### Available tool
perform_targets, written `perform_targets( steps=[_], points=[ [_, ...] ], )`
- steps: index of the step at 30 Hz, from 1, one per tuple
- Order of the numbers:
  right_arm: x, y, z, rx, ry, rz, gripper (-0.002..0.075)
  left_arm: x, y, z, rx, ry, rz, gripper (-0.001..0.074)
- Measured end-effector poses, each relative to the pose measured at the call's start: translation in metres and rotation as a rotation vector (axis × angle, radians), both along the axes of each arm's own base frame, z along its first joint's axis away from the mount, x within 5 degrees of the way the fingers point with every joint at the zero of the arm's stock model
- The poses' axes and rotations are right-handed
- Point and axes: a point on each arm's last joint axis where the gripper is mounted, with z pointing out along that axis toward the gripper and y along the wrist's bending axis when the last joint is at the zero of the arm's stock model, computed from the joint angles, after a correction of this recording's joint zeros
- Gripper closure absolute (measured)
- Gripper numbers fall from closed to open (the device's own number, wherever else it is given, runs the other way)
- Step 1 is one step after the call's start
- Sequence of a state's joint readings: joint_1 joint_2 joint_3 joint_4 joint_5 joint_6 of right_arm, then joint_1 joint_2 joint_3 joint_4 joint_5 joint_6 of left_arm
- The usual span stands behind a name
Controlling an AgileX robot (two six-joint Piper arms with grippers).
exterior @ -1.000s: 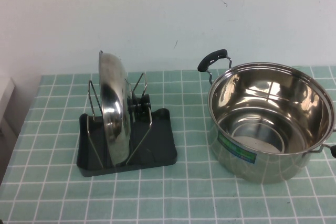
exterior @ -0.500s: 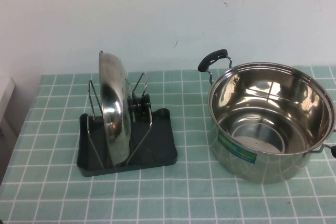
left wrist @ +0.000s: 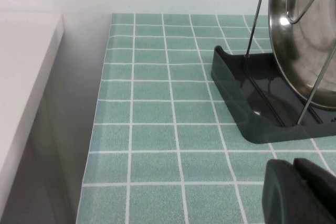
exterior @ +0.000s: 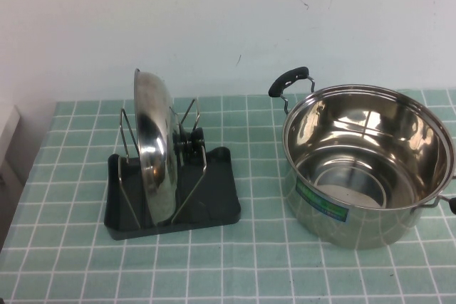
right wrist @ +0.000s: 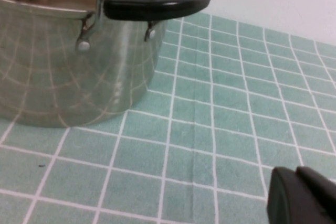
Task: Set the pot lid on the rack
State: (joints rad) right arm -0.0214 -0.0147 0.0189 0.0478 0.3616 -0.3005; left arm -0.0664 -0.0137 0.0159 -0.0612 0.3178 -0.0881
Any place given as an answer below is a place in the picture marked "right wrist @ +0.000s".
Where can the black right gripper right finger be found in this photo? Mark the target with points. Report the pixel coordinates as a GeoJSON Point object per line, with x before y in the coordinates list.
{"type": "Point", "coordinates": [320, 197]}

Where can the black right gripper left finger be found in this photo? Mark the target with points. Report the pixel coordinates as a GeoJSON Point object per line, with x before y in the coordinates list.
{"type": "Point", "coordinates": [283, 203]}

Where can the green checked tablecloth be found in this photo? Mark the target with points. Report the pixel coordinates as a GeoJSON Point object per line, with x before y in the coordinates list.
{"type": "Point", "coordinates": [210, 116]}

